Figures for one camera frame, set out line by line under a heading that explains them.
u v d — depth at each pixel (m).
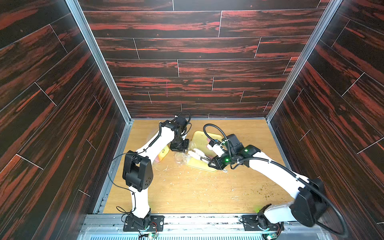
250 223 0.73
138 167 0.50
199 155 0.83
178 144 0.75
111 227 0.73
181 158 0.84
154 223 0.73
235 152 0.62
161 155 0.98
